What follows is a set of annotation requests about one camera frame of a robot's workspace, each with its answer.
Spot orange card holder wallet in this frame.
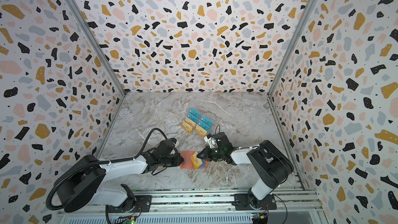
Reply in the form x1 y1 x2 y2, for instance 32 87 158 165
180 150 209 170

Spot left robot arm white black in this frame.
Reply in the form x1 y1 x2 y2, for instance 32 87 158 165
46 138 184 213

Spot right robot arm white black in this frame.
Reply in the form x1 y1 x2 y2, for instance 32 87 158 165
197 132 294 210

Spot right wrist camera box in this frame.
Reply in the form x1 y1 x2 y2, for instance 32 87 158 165
205 134 218 148

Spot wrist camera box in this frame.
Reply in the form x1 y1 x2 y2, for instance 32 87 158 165
205 134 218 148
169 138 179 147

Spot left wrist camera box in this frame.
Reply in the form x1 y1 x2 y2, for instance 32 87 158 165
169 138 179 147

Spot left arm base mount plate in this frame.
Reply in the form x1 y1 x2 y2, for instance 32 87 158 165
108 195 152 215

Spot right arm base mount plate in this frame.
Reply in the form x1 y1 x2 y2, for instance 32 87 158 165
232 194 277 211

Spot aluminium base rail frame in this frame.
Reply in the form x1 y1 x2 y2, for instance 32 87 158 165
55 188 327 224

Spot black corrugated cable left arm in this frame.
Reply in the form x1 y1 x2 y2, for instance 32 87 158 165
45 127 169 211

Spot aluminium corner post right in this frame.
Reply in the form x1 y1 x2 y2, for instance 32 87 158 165
267 0 318 97

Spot aluminium corner post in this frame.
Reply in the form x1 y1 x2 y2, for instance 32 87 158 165
64 0 126 97
267 0 318 97

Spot aluminium corner post left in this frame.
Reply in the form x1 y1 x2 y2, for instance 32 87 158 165
64 0 126 97

